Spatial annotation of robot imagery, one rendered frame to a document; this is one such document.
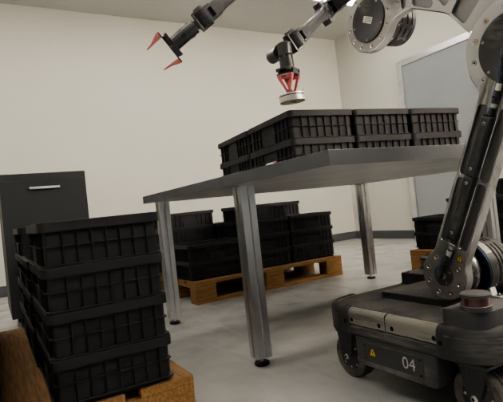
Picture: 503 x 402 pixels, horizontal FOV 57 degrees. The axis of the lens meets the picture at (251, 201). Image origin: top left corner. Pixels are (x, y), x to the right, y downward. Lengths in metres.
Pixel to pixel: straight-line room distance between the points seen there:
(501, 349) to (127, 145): 4.42
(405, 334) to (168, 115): 4.38
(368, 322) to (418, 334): 0.18
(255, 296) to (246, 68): 4.51
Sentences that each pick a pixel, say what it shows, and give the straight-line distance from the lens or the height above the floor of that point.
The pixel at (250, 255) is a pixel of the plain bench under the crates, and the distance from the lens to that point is 1.69.
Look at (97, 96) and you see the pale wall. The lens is 5.19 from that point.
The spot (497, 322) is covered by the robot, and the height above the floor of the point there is 0.25.
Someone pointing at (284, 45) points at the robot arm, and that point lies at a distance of 1.94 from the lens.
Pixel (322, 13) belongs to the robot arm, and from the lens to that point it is 2.26.
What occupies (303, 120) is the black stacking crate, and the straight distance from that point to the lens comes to 1.83.
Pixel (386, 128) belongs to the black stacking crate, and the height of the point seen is 0.85.
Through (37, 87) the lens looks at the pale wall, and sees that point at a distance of 5.12.
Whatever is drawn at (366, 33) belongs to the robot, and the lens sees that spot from 1.62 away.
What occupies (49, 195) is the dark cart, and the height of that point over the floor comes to 0.77.
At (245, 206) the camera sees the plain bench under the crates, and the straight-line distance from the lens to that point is 1.68.
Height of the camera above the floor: 0.58
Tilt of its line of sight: 1 degrees up
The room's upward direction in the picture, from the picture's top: 6 degrees counter-clockwise
